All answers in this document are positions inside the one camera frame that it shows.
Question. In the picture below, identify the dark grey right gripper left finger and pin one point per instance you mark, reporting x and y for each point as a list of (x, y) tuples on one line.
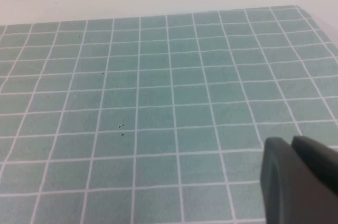
[(274, 181)]

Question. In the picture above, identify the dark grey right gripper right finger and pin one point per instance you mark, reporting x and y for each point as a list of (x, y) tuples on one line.
[(314, 181)]

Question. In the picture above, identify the green white-grid tablecloth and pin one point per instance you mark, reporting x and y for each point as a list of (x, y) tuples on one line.
[(163, 97)]

